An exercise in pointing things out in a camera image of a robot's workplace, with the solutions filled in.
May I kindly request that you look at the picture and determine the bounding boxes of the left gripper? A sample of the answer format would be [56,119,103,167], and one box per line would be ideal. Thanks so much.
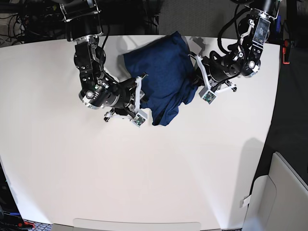
[190,56,241,87]

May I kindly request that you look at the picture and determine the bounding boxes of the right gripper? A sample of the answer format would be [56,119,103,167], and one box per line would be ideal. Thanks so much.
[103,77,149,118]

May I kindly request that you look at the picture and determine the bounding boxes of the blue long-sleeve T-shirt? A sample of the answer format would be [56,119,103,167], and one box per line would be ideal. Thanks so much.
[123,32,197,126]

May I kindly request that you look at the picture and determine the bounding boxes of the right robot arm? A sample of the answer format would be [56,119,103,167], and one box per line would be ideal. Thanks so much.
[58,0,147,124]

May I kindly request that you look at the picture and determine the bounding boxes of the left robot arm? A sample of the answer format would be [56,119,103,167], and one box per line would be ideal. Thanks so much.
[201,0,281,91]

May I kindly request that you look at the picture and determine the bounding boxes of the red and black clamp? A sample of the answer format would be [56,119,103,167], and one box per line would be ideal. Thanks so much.
[282,39,295,64]

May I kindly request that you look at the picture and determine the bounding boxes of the white paper tag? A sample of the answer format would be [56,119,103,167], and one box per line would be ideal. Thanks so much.
[240,195,251,208]

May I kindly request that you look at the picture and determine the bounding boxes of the white plastic bin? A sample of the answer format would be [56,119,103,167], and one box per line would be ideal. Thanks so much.
[242,152,308,231]

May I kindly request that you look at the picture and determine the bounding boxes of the red black tool bottom-left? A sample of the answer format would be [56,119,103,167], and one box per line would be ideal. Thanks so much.
[17,221,35,229]

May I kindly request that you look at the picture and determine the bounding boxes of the blue handled tool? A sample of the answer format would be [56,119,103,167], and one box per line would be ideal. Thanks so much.
[275,15,281,34]

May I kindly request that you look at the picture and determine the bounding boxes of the tangled black cables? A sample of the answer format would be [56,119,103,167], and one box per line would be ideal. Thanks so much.
[0,0,68,45]

